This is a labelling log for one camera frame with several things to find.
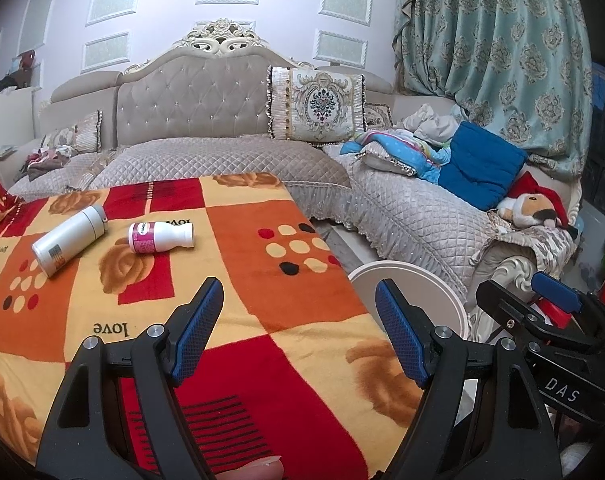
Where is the grey tufted sofa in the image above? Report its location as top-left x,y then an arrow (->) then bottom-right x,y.
0,20 -> 577,310

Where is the large white cylindrical bottle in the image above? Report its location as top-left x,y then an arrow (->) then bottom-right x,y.
31,205 -> 107,278

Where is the small embroidered cushion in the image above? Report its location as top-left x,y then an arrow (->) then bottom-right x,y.
40,110 -> 103,154

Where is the white pink yogurt bottle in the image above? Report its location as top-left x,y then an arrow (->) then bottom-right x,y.
128,221 -> 195,254

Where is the white trash bin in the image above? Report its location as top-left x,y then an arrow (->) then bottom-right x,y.
346,260 -> 471,428

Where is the blue pillow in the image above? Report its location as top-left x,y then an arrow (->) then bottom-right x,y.
438,122 -> 527,211

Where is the colourful blue blanket pile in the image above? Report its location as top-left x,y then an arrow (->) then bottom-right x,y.
339,129 -> 451,184

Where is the gloved left hand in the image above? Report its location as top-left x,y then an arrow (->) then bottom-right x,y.
216,456 -> 284,480

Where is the orange red patterned blanket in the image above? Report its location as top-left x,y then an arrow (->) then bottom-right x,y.
0,172 -> 421,479

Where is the santa plush toy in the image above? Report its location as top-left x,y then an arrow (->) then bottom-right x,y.
497,171 -> 578,240

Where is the large embroidered cushion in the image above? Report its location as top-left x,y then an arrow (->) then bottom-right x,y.
267,66 -> 367,144

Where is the white cabinet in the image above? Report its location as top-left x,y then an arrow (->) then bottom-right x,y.
0,87 -> 36,151

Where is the teal patterned curtain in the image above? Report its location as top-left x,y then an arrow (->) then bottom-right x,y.
393,0 -> 592,181

